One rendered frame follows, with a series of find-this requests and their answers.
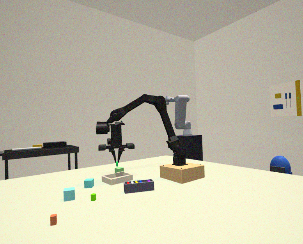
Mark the light teal block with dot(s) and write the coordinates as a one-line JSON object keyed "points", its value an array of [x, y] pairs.
{"points": [[69, 194]]}

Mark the small teal cube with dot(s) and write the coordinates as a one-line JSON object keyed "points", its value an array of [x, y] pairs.
{"points": [[88, 183]]}

